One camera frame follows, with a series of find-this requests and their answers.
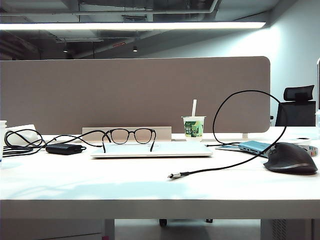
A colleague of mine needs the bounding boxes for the black charger cable with plug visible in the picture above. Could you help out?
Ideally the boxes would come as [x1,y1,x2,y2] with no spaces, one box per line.
[167,89,288,180]

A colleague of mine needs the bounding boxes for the brown desk divider panel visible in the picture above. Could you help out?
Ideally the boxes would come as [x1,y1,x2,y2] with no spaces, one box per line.
[0,55,271,136]

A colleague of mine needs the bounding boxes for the white desk leg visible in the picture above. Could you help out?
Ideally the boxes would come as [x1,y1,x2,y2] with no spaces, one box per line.
[103,219,116,240]

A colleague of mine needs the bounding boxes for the perforated white desk leg panel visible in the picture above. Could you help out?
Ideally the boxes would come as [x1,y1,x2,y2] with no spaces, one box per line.
[259,219,313,240]

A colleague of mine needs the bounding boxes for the silver closed laptop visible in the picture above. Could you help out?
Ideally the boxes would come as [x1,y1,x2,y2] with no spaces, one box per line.
[89,141,214,159]

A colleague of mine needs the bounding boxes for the green printed drink cup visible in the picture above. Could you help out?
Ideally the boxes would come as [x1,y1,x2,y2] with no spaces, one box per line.
[181,115,207,142]

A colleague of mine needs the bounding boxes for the black round eyeglasses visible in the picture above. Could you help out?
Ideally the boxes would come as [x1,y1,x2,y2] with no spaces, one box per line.
[101,127,157,154]

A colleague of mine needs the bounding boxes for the flat blue card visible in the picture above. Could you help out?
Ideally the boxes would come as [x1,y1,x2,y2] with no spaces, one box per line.
[214,145,242,152]

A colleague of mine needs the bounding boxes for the blue USB hub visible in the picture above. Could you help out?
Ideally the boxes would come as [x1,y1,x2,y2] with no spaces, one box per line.
[237,140,272,159]

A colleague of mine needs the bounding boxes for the long ceiling light strip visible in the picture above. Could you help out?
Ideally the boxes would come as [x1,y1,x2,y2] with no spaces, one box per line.
[0,21,266,32]

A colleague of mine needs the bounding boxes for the black power adapter brick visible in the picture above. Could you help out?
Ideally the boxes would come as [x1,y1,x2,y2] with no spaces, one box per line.
[45,143,87,156]

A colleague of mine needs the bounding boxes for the white tissue pack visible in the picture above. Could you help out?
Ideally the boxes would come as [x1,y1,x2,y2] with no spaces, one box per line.
[4,124,45,148]

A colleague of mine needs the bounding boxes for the black mesh office chair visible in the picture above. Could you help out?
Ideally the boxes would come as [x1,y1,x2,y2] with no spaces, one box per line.
[274,84,317,127]

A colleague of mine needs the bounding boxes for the black computer mouse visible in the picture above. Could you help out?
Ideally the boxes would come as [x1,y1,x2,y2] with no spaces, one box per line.
[263,141,319,176]

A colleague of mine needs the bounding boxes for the white device with black window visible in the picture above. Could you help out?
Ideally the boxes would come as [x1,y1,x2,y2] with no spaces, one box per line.
[292,136,312,147]

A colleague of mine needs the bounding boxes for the white paper cup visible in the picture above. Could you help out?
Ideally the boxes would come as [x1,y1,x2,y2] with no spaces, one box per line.
[0,120,8,161]

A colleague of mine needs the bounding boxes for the short black hub cable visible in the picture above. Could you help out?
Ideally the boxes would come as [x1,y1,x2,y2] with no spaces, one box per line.
[206,142,241,148]

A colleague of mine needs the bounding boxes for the black adapter cable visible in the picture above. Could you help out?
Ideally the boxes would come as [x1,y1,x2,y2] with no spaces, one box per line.
[3,128,111,159]

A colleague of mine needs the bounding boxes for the patterned grey lanyard strap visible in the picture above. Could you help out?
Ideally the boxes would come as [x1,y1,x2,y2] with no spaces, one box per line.
[303,144,320,158]

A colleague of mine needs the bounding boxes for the white rounded panel frame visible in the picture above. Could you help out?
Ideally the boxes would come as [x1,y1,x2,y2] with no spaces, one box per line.
[316,57,320,111]

